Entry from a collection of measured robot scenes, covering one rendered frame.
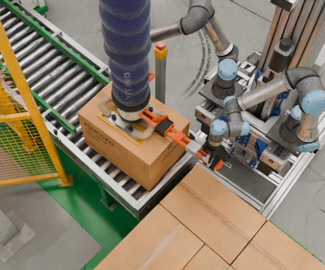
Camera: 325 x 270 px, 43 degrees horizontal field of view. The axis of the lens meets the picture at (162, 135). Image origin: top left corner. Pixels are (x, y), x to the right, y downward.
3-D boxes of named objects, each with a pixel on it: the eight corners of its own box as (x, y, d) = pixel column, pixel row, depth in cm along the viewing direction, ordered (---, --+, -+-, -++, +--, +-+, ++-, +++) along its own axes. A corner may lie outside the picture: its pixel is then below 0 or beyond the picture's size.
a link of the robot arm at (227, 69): (214, 86, 251) (217, 72, 240) (216, 69, 258) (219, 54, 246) (234, 89, 250) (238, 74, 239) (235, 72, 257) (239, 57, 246)
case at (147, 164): (85, 143, 297) (76, 112, 263) (122, 107, 314) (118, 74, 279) (150, 192, 279) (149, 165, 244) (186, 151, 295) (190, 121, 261)
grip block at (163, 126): (153, 131, 245) (153, 126, 240) (163, 120, 249) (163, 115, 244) (164, 139, 243) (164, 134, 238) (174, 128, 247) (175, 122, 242)
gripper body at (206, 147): (208, 142, 229) (211, 130, 219) (221, 150, 227) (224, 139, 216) (200, 151, 226) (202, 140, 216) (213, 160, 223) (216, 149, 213)
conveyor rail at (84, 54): (8, 7, 388) (1, -10, 371) (12, 4, 389) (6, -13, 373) (197, 156, 309) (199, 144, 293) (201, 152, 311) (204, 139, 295)
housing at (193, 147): (184, 150, 239) (185, 146, 235) (191, 142, 242) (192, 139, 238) (194, 157, 237) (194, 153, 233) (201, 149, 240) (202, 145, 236)
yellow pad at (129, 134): (97, 117, 262) (96, 112, 257) (108, 106, 266) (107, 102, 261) (138, 147, 251) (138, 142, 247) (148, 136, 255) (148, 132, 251)
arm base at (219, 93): (220, 76, 268) (222, 66, 259) (239, 88, 263) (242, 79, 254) (206, 91, 262) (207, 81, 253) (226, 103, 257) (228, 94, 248)
